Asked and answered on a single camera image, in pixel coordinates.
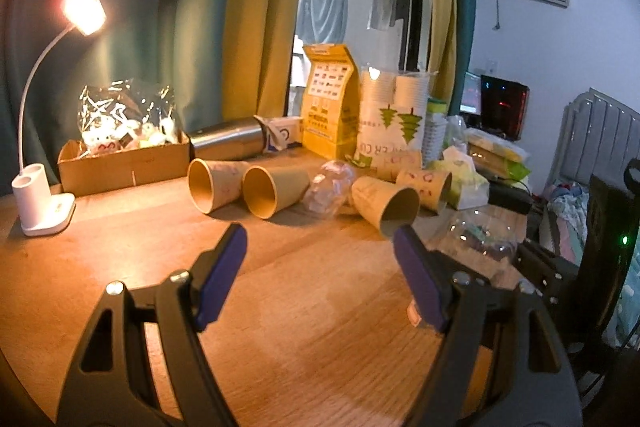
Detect clear plastic patterned cup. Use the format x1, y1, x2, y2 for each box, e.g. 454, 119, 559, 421
434, 209, 518, 287

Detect patterned cup right front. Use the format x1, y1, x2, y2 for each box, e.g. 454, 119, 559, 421
396, 169, 452, 213

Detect large open brown cup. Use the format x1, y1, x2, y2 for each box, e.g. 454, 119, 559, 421
350, 176, 420, 239

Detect patterned paper cup far left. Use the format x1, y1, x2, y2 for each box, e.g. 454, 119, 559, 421
186, 158, 250, 215

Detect plain brown paper cup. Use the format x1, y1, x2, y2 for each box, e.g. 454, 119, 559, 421
242, 166, 310, 220

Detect brown cup stack in bag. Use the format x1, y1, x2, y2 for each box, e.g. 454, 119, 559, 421
465, 128, 530, 181

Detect patterned cup right back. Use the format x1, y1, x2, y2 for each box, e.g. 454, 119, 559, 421
374, 150, 422, 182

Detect black pouch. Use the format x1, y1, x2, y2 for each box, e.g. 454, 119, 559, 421
488, 180, 534, 215

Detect grey headboard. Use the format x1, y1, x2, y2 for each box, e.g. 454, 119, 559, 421
544, 88, 639, 196

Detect brown cardboard box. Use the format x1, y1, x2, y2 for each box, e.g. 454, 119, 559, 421
58, 131, 191, 196

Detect stainless steel thermos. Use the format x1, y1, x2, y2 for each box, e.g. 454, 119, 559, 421
190, 117, 266, 160

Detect white desk lamp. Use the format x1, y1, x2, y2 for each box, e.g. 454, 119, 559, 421
11, 0, 106, 237

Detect white small box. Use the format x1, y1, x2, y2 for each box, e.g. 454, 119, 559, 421
254, 115, 303, 152

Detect packaged white paper cups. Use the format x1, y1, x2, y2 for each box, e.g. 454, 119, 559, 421
355, 66, 432, 167

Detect clear plastic snack bag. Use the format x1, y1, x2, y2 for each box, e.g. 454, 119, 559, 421
77, 79, 180, 156

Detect black computer case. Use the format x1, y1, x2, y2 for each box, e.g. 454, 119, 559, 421
480, 75, 529, 141

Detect computer monitor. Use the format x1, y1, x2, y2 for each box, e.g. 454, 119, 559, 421
460, 72, 482, 116

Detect yellow paper carton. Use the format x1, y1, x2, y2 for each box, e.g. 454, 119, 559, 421
300, 43, 360, 159

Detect teal curtain right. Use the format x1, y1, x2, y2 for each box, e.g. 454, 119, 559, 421
449, 0, 476, 116

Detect teal curtain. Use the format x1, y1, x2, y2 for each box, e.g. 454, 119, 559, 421
449, 0, 476, 116
1, 0, 227, 193

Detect hanging grey garment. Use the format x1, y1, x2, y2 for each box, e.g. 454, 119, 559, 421
368, 0, 407, 30

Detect hanging blue towel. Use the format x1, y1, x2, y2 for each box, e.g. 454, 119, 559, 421
295, 0, 348, 46

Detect teal curtain left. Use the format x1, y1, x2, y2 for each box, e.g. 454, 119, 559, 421
1, 0, 227, 193

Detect yellow curtain left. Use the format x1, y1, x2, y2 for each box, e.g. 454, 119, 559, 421
221, 0, 298, 121

